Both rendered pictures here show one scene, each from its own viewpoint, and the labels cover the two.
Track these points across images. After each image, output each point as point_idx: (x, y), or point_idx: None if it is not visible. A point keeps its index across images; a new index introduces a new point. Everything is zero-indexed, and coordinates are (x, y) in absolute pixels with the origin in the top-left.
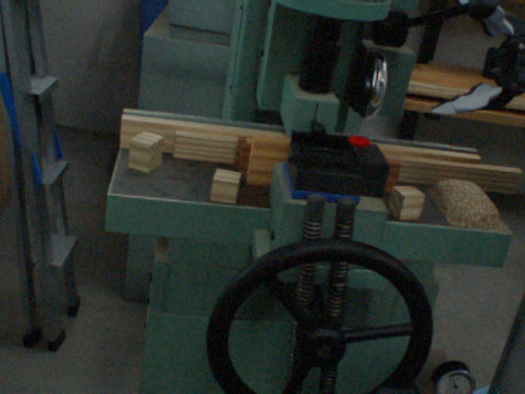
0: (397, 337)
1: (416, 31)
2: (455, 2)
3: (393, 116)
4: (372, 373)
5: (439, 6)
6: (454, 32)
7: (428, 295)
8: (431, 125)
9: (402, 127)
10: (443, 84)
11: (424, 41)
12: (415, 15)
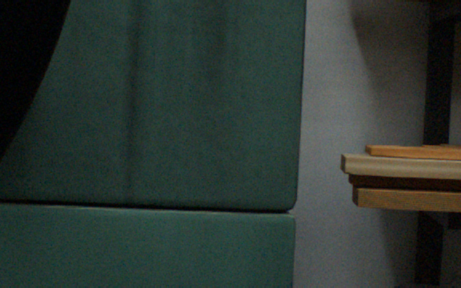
0: (178, 236)
1: (411, 101)
2: (458, 12)
3: (397, 258)
4: None
5: (442, 50)
6: None
7: (265, 28)
8: None
9: (416, 274)
10: None
11: (427, 112)
12: (405, 72)
